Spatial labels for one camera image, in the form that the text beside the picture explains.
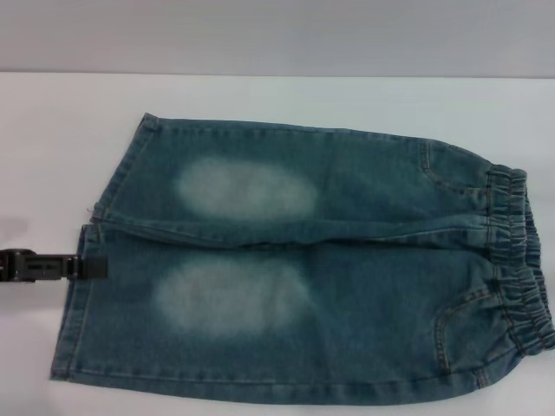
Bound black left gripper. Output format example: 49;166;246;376
0;247;109;284

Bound blue denim shorts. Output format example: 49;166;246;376
50;112;555;416

